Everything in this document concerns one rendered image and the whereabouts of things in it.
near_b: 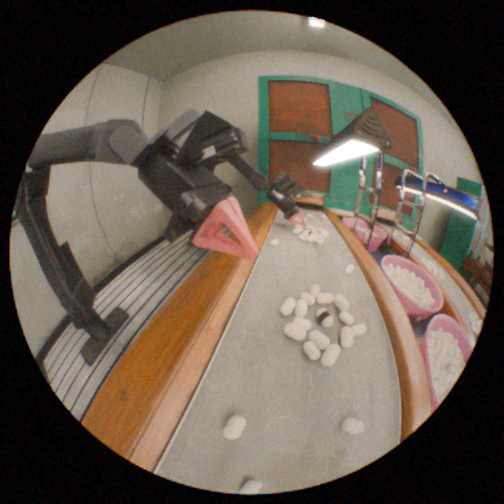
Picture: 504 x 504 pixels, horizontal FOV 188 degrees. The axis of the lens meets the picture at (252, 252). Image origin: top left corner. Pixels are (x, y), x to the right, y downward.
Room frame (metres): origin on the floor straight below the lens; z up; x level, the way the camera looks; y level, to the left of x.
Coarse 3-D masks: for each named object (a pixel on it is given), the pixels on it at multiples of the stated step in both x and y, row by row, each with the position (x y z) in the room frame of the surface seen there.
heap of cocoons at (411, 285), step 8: (392, 272) 0.24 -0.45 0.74; (400, 272) 0.23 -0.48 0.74; (408, 272) 0.23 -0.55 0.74; (392, 280) 0.21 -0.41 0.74; (400, 280) 0.19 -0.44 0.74; (408, 280) 0.20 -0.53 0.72; (416, 280) 0.17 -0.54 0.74; (400, 288) 0.16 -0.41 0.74; (408, 288) 0.16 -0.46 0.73; (416, 288) 0.14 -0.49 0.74; (424, 288) 0.13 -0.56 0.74; (416, 296) 0.12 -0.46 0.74; (424, 296) 0.11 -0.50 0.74; (424, 304) 0.08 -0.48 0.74; (432, 304) 0.07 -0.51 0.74; (408, 312) 0.09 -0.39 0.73; (416, 320) 0.06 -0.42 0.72
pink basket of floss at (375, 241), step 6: (348, 222) 0.71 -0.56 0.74; (360, 222) 0.70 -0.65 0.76; (348, 228) 0.58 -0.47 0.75; (366, 228) 0.66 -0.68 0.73; (378, 228) 0.60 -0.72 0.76; (354, 234) 0.54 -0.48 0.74; (360, 234) 0.51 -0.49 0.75; (378, 234) 0.57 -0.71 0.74; (384, 234) 0.52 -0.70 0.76; (360, 240) 0.51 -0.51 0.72; (372, 240) 0.47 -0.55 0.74; (378, 240) 0.47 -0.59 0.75; (372, 246) 0.48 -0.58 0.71; (378, 246) 0.49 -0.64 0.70
